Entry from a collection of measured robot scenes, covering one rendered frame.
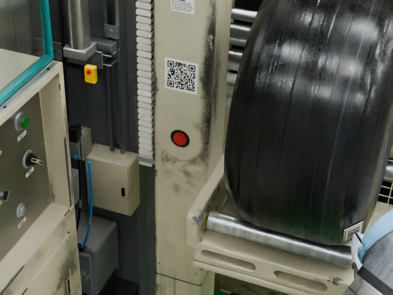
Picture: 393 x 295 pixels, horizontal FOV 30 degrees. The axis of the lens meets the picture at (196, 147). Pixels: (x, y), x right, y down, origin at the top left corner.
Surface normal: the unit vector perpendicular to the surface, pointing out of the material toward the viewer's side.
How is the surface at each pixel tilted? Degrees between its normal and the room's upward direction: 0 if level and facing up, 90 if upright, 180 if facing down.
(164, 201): 90
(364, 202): 95
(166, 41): 90
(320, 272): 0
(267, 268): 90
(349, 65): 43
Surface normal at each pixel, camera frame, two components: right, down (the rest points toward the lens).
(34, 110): 0.93, 0.23
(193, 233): -0.36, 0.53
